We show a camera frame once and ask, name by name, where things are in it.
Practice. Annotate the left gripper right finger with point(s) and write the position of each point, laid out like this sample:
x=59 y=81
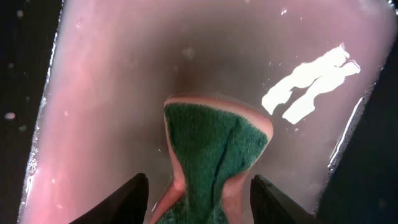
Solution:
x=269 y=205

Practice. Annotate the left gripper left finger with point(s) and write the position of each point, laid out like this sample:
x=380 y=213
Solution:
x=127 y=205

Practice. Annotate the green and orange sponge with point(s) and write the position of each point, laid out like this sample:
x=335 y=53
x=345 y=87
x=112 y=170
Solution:
x=212 y=145

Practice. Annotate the black tray with soapy water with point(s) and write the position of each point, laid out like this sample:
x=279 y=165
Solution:
x=83 y=85

